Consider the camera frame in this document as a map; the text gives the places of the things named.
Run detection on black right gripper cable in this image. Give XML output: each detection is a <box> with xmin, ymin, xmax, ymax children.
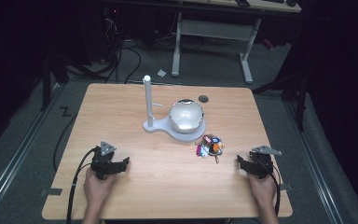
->
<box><xmin>255</xmin><ymin>157</ymin><xmax>282</xmax><ymax>217</ymax></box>

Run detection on metal floor rail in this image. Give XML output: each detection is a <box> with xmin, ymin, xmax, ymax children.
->
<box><xmin>282</xmin><ymin>98</ymin><xmax>346</xmax><ymax>224</ymax></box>
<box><xmin>0</xmin><ymin>83</ymin><xmax>65</xmax><ymax>222</ymax></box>

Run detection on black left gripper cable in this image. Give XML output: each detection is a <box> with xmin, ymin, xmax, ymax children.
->
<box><xmin>65</xmin><ymin>147</ymin><xmax>98</xmax><ymax>224</ymax></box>

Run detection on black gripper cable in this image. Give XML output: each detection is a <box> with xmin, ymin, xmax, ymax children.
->
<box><xmin>255</xmin><ymin>157</ymin><xmax>282</xmax><ymax>217</ymax></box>
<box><xmin>65</xmin><ymin>147</ymin><xmax>98</xmax><ymax>224</ymax></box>

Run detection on bunch of keys, colourful tags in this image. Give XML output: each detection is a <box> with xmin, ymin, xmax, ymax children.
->
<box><xmin>194</xmin><ymin>133</ymin><xmax>226</xmax><ymax>164</ymax></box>

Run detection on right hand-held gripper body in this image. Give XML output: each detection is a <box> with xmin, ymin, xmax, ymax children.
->
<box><xmin>243</xmin><ymin>145</ymin><xmax>283</xmax><ymax>180</ymax></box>

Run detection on person's left hand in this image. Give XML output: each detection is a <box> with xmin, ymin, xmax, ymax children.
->
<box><xmin>83</xmin><ymin>167</ymin><xmax>117</xmax><ymax>207</ymax></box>

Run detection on black floor cables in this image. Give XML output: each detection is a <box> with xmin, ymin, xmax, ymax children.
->
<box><xmin>103</xmin><ymin>18</ymin><xmax>143</xmax><ymax>85</ymax></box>

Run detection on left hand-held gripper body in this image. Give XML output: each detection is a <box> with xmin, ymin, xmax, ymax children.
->
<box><xmin>89</xmin><ymin>141</ymin><xmax>126</xmax><ymax>181</ymax></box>

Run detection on person's right hand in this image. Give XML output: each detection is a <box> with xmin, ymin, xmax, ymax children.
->
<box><xmin>247</xmin><ymin>172</ymin><xmax>278</xmax><ymax>207</ymax></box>

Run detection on shiny silver metal bowl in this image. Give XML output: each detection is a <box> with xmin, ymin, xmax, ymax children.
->
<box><xmin>169</xmin><ymin>98</ymin><xmax>205</xmax><ymax>134</ymax></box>

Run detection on small red object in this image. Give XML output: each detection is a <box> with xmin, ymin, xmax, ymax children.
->
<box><xmin>261</xmin><ymin>38</ymin><xmax>275</xmax><ymax>50</ymax></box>

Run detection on desk with white metal legs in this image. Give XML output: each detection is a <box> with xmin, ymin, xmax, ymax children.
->
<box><xmin>170</xmin><ymin>0</ymin><xmax>303</xmax><ymax>85</ymax></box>

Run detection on thin black floor cable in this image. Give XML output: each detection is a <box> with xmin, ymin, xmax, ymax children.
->
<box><xmin>52</xmin><ymin>112</ymin><xmax>79</xmax><ymax>173</ymax></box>

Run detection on black metal stand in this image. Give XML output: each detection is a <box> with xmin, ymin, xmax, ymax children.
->
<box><xmin>251</xmin><ymin>69</ymin><xmax>312</xmax><ymax>133</ymax></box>
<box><xmin>39</xmin><ymin>54</ymin><xmax>73</xmax><ymax>112</ymax></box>

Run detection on white stand with pole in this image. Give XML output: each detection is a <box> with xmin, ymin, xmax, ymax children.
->
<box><xmin>142</xmin><ymin>75</ymin><xmax>207</xmax><ymax>143</ymax></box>

